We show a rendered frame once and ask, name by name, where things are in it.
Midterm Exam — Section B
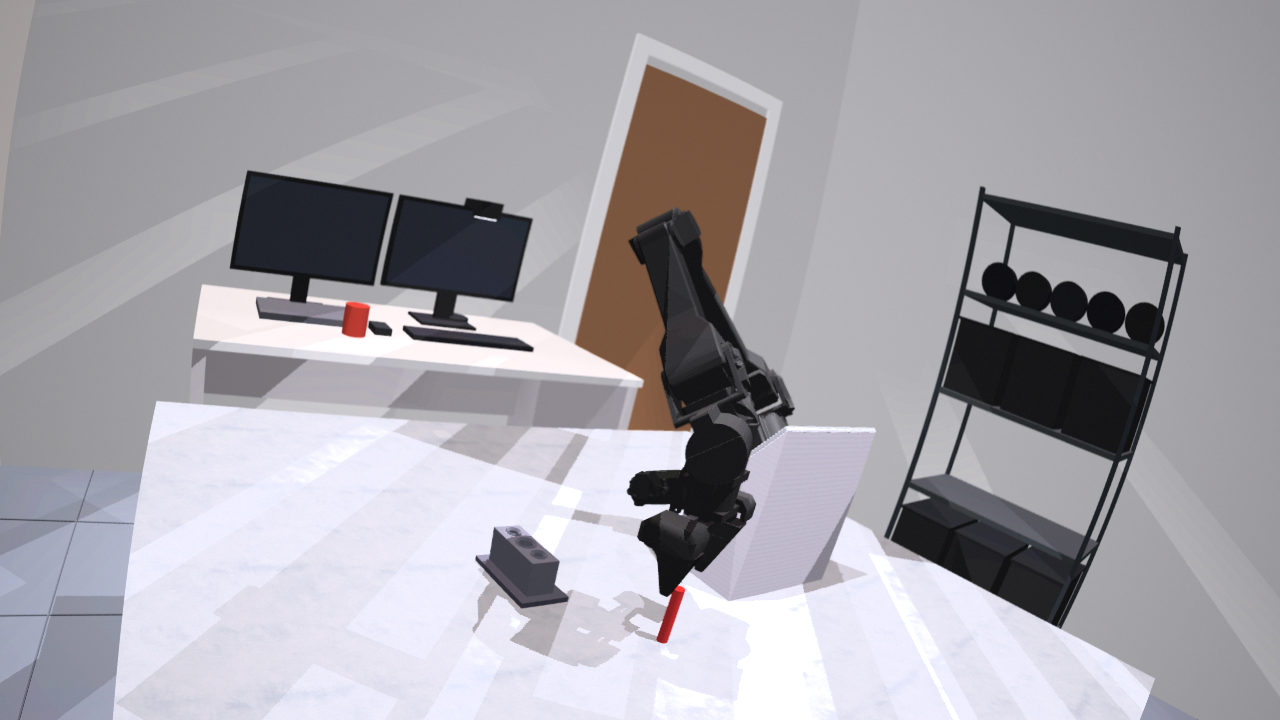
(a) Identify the red peg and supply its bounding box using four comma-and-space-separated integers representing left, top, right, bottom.
657, 585, 685, 644

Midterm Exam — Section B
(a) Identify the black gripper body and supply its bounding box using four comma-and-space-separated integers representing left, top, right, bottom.
637, 462, 756, 560

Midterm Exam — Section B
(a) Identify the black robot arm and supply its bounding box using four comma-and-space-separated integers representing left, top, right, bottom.
626, 208, 795, 514

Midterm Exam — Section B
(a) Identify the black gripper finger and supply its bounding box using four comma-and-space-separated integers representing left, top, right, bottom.
644, 543, 704, 597
694, 518, 748, 571

